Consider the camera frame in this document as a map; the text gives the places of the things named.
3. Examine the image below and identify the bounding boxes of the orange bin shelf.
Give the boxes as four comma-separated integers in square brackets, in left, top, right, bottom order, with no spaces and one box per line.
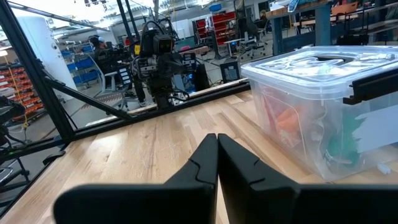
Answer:
[0,66,43,123]

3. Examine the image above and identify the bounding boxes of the orange bandage roll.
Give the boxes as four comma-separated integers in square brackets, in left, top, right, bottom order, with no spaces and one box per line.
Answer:
[275,106,303,135]

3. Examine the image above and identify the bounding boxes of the green bandage roll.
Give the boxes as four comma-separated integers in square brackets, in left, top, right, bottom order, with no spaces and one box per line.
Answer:
[325,116,366,166]

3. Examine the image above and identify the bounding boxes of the blue bin rack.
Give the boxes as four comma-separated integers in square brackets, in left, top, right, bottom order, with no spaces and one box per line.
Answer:
[61,45,102,86]

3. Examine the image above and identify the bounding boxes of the black equipment with cables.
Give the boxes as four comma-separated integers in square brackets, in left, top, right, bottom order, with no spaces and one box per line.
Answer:
[0,95,67,195]

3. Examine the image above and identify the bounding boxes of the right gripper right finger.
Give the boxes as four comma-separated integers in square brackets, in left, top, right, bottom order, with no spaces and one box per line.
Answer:
[217,133,398,224]

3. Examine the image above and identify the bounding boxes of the yellow hanging cable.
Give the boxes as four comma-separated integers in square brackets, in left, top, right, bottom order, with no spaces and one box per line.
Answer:
[7,66,30,130]

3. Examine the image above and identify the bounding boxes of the clear plastic storage bin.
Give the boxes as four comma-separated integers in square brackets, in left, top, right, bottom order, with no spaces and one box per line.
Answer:
[241,45,398,182]

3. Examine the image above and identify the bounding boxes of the wooden workbench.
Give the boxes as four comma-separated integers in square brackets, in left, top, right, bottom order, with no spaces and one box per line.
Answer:
[266,0,398,57]

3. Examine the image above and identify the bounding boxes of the person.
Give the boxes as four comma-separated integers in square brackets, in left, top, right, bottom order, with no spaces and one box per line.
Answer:
[88,34,147,108]

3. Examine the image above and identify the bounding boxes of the black metal table frame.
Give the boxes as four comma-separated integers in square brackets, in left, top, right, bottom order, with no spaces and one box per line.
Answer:
[0,0,251,162]

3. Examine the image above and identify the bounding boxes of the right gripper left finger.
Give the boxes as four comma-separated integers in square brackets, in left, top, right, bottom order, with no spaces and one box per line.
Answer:
[52,133,219,224]

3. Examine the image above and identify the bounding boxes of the black box white label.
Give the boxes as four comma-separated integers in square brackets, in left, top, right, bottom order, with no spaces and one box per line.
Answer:
[220,60,241,83]

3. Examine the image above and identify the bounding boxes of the office chair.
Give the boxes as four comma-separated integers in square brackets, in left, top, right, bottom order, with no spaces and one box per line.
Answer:
[235,16,267,60]

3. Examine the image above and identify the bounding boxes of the blue cloth pile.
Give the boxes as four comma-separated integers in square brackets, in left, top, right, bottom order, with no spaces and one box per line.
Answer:
[287,0,317,13]

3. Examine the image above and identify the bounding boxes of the red storage drawers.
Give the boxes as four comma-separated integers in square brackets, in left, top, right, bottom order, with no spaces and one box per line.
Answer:
[193,11,237,47]

